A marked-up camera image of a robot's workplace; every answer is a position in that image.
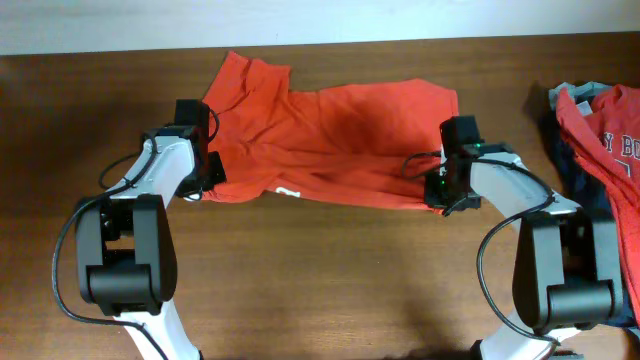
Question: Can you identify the orange red t-shirt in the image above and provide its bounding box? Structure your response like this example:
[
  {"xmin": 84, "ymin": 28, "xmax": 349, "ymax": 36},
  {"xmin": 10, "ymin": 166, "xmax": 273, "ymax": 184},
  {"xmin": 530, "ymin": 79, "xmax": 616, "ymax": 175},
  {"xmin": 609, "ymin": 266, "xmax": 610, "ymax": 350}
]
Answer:
[{"xmin": 203, "ymin": 52, "xmax": 459, "ymax": 210}]

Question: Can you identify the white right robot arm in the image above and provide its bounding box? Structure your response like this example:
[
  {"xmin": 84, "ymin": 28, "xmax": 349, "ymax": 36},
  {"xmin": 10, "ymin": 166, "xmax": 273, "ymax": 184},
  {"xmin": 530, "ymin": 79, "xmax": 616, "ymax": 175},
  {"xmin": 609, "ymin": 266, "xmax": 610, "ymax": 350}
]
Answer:
[{"xmin": 423, "ymin": 116, "xmax": 624, "ymax": 360}]

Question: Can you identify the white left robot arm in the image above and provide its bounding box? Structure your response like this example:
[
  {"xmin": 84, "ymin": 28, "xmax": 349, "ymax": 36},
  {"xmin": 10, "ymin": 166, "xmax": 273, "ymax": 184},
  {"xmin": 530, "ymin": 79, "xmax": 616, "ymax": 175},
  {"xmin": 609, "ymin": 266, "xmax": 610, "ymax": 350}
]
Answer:
[{"xmin": 74, "ymin": 99, "xmax": 226, "ymax": 359}]

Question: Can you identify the red printed t-shirt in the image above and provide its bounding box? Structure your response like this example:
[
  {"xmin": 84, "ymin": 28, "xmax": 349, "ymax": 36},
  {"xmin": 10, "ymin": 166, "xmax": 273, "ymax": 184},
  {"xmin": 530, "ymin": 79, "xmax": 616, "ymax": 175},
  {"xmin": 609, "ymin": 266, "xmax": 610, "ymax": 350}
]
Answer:
[{"xmin": 555, "ymin": 84, "xmax": 639, "ymax": 316}]

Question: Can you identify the grey garment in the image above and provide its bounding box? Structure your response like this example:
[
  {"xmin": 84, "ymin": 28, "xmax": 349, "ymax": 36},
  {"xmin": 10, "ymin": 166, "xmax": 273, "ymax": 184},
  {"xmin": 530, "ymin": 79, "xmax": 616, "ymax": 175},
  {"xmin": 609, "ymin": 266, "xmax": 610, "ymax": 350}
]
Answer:
[{"xmin": 548, "ymin": 81, "xmax": 611, "ymax": 115}]

